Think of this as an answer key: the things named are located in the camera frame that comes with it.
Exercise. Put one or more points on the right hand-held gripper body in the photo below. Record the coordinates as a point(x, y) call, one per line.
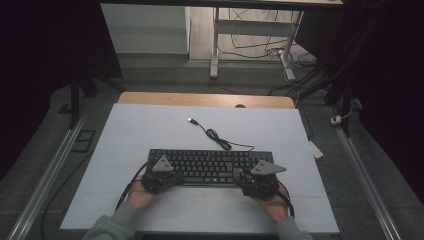
point(266, 168)

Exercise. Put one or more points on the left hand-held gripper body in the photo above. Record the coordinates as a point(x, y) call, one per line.
point(162, 165)

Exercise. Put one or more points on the black computer keyboard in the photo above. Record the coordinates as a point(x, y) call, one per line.
point(206, 163)

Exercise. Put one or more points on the person's left hand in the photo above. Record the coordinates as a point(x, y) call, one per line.
point(140, 198)

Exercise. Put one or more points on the person's right hand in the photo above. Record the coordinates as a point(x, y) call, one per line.
point(276, 208)

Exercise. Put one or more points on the white board table cover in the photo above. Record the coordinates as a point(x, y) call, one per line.
point(150, 126)

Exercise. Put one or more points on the white paper tag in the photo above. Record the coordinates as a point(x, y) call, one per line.
point(316, 150)

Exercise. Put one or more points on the wooden table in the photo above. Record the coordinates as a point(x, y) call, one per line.
point(200, 99)

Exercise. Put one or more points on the small white adapter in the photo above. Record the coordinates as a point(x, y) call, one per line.
point(335, 120)

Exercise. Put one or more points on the black metal stand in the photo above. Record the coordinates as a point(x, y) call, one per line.
point(346, 100)
point(75, 100)

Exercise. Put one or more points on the white panel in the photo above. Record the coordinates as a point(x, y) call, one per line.
point(146, 30)

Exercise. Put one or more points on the desk with white metal legs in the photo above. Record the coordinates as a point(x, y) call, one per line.
point(253, 27)

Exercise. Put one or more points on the dark curtain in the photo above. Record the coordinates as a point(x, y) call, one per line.
point(383, 66)
point(40, 50)

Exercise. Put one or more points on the aluminium rail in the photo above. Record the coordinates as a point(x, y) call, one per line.
point(46, 180)
point(366, 180)

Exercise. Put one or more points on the white metal frame stand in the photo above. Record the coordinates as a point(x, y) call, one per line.
point(266, 51)

